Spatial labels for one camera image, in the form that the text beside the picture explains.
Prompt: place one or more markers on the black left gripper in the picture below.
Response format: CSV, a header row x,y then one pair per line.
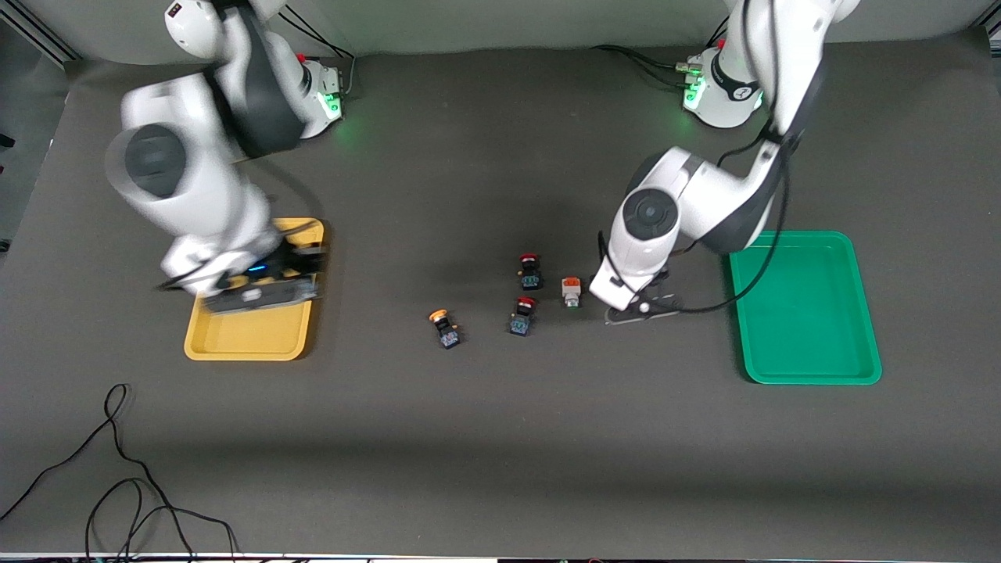
x,y
661,277

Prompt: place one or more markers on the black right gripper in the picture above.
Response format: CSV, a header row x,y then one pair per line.
x,y
291,261

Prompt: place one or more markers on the yellow push button switch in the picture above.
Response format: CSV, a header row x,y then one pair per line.
x,y
448,336

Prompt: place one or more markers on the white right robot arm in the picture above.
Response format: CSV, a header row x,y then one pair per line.
x,y
188,180

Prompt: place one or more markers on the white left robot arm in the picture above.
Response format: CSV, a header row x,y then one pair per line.
x,y
649,227

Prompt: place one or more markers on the yellow plastic tray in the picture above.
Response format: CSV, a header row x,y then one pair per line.
x,y
250,336

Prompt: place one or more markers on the green plastic tray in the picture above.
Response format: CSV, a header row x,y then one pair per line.
x,y
805,328

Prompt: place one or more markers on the white switch orange square button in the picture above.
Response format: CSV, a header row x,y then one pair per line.
x,y
571,289

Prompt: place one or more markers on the red push button switch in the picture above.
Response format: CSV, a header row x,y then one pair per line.
x,y
529,277
522,322

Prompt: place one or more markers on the aluminium frame rail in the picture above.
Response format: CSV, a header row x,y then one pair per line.
x,y
47,43
992,30

